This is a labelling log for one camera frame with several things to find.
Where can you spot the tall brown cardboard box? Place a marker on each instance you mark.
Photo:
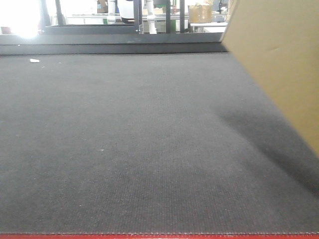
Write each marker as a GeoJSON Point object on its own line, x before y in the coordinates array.
{"type": "Point", "coordinates": [277, 42]}

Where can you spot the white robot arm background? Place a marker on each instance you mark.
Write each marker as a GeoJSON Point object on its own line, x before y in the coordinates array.
{"type": "Point", "coordinates": [151, 16]}

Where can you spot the dark grey conveyor belt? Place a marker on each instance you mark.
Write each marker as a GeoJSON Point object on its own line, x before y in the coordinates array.
{"type": "Point", "coordinates": [160, 144]}

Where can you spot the red conveyor front edge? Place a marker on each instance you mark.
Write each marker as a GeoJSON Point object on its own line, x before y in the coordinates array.
{"type": "Point", "coordinates": [105, 236]}

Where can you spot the white background table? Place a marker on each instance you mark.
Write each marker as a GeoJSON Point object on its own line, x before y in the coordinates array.
{"type": "Point", "coordinates": [213, 27]}

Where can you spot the taped brown box on table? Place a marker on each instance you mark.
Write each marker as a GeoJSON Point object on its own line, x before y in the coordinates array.
{"type": "Point", "coordinates": [199, 13]}

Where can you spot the black metal frame table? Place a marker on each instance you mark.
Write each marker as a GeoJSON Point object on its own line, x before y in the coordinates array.
{"type": "Point", "coordinates": [123, 17]}

